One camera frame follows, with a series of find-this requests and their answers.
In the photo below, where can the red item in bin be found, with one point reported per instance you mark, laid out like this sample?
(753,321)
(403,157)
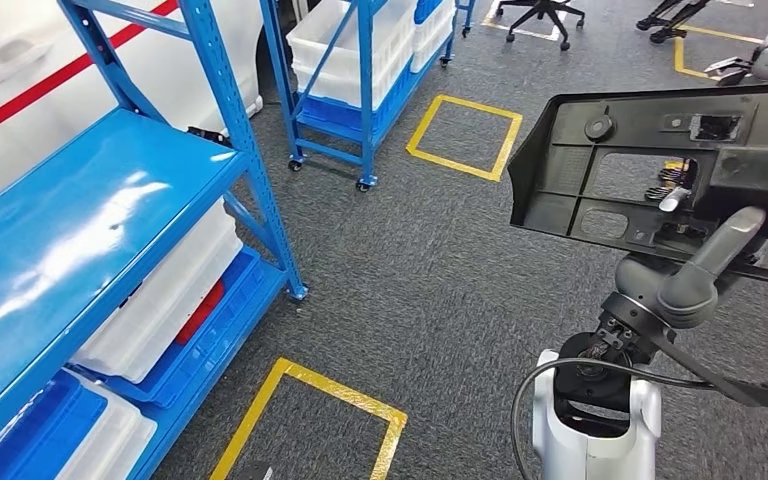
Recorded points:
(202,311)

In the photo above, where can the black plastic car part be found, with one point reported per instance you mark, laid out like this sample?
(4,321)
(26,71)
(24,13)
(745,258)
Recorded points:
(556,179)

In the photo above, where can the blue wheeled cart rack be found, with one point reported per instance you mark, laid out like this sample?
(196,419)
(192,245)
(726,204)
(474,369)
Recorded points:
(365,99)

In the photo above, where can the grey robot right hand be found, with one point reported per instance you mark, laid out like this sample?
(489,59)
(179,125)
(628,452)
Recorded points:
(682,291)

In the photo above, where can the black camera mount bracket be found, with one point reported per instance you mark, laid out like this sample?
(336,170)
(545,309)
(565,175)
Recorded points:
(742,392)

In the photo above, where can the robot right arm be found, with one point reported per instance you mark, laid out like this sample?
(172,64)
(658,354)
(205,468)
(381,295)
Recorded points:
(589,450)

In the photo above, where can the black stand legs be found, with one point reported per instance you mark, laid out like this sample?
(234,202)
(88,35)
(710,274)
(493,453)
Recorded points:
(665,34)

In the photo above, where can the blue metal shelf rack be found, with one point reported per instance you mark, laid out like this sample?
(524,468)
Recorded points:
(59,232)

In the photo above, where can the white car with red stripe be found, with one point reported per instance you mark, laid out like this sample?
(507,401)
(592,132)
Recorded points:
(0,159)

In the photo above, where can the yellow floor tape square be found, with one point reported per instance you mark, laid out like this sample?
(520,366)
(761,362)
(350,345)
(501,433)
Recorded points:
(331,387)

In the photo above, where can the black office chair base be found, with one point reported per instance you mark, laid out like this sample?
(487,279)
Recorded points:
(542,8)

